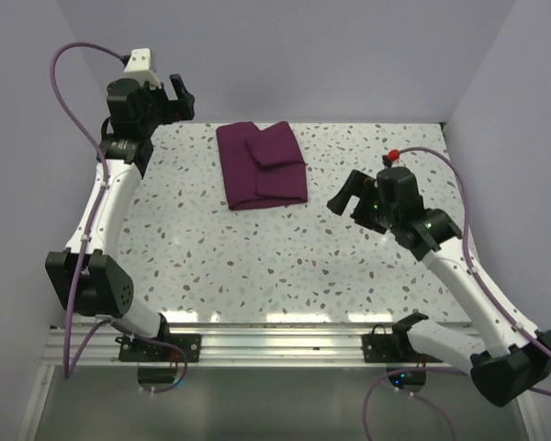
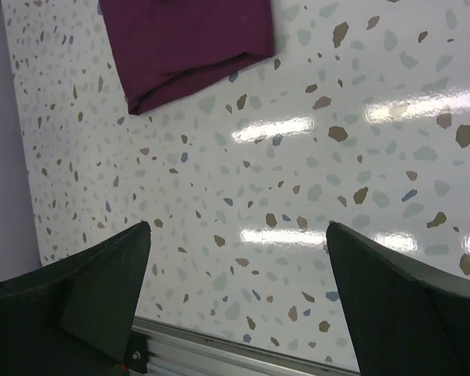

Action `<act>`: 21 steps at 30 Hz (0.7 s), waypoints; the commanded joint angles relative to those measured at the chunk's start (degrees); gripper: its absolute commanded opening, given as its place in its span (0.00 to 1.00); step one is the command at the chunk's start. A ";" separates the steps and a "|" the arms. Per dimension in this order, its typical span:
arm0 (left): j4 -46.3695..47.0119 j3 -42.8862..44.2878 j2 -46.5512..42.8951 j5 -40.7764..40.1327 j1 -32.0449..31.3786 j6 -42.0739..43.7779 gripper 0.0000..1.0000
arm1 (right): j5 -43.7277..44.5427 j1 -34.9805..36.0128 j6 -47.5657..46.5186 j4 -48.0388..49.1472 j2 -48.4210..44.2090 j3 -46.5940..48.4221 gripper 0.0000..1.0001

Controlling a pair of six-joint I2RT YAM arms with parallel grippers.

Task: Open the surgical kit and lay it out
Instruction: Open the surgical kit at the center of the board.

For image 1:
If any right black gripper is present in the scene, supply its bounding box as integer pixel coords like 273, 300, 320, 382
327, 169, 399, 234

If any purple surgical wrap cloth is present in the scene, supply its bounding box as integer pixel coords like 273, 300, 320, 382
216, 121, 309, 211

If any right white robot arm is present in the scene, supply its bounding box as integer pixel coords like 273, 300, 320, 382
327, 166, 551, 407

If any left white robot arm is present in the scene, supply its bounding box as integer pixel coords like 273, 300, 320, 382
45, 74, 195, 361

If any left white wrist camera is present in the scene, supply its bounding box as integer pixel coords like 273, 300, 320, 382
123, 48, 163, 89

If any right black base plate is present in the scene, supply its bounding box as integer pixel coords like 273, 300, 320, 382
361, 334, 441, 364

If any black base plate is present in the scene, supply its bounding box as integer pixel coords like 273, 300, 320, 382
361, 334, 441, 364
115, 334, 202, 363

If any aluminium mounting rail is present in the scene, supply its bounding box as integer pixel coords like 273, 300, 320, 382
40, 322, 375, 368

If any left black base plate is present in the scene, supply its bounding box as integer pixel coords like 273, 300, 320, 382
115, 334, 202, 363

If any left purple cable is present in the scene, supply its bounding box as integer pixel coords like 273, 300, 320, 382
50, 41, 134, 379

